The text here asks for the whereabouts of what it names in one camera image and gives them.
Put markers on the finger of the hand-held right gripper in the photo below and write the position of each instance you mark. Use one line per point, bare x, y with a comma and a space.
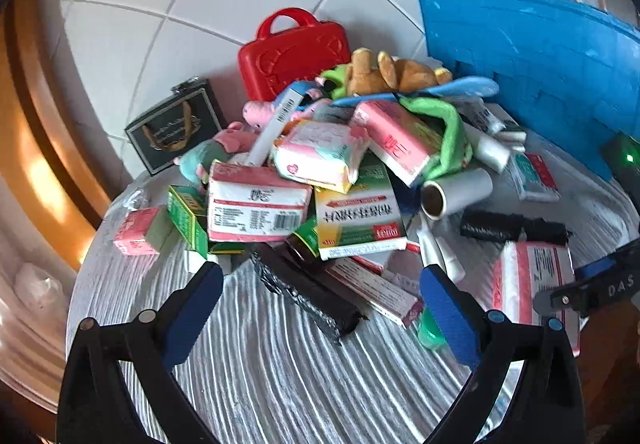
597, 268
590, 296

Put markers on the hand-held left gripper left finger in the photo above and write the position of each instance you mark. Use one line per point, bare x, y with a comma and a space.
192, 319

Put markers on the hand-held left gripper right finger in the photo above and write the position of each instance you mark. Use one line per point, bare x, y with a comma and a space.
450, 319

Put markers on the pink striped tissue packet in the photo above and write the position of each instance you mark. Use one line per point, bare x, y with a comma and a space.
530, 269
257, 209

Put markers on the grey cloth-covered desktop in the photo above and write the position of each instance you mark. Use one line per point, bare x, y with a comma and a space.
260, 374

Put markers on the green plastic cap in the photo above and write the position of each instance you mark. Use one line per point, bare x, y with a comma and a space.
430, 331

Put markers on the white slim tube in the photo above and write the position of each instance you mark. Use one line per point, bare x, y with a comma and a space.
442, 246

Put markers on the long pink and white box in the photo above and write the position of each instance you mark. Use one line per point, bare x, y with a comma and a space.
375, 284

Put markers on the small teal red packet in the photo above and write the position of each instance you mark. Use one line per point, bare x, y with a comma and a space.
535, 177

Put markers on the small pink box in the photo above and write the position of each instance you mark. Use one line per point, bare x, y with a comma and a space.
137, 231

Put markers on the small green box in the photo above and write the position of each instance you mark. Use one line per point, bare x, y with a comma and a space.
187, 214

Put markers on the black wrapped bar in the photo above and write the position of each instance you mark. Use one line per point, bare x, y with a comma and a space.
305, 289

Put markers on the brown medicine bottle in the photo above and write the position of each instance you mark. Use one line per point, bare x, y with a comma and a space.
302, 249

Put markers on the white plastic tube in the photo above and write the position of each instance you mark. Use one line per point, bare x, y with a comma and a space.
487, 149

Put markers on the blue foam board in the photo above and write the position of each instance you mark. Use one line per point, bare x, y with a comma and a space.
525, 54

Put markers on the green yellow medicine box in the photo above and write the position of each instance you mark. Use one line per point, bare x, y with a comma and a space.
360, 219

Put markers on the teal and pink plush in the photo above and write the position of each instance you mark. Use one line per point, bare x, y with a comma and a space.
200, 159

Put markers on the white plastic bag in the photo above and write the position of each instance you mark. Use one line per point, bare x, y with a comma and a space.
35, 281

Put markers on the green plush toy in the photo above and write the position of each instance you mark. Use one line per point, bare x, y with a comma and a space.
450, 134

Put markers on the pink rectangular box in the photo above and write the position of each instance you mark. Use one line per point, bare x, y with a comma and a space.
395, 139

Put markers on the black gift bag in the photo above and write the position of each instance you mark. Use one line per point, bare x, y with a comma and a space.
172, 129

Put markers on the white pink pad packet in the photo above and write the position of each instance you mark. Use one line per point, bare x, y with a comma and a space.
320, 152

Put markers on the pink pig plush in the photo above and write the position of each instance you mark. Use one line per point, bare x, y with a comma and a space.
260, 114

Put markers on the white and blue long box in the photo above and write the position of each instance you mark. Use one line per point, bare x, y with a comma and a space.
280, 119

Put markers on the brown teddy bear plush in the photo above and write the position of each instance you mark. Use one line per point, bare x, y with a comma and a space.
395, 74

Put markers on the green frog plush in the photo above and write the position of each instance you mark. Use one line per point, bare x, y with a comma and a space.
332, 77

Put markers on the red plastic carry case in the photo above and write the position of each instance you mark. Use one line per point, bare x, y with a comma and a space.
295, 59

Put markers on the wooden door frame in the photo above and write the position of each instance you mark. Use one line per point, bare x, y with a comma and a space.
45, 134

